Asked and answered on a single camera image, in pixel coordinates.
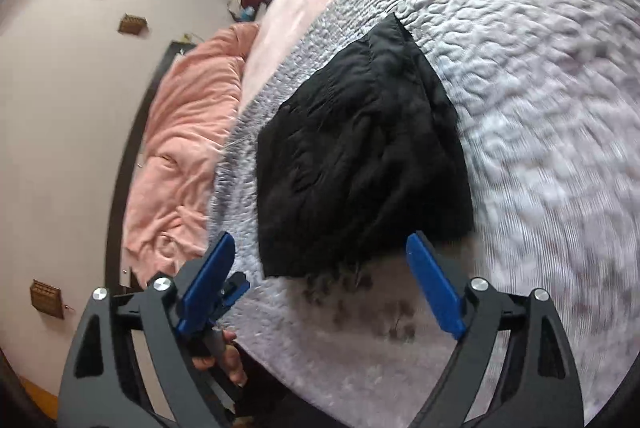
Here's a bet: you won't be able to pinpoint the black pants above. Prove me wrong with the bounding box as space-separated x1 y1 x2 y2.
256 16 474 278

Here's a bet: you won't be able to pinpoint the left hand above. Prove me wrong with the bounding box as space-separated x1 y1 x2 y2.
192 328 247 387

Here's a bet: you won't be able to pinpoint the pink blanket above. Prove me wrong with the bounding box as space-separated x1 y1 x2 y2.
122 23 259 285

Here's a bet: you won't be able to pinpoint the dark wooden headboard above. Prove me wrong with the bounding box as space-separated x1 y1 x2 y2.
104 40 195 294

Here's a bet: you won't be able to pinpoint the nightstand clutter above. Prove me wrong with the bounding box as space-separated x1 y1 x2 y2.
227 0 269 22

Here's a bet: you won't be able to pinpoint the grey quilted bedspread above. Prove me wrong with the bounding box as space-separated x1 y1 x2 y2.
209 0 639 427

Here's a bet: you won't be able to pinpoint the wooden wall box lower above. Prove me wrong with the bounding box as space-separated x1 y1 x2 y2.
29 280 64 320

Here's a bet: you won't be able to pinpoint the small wooden wall box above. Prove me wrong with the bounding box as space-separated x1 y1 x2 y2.
117 14 148 36

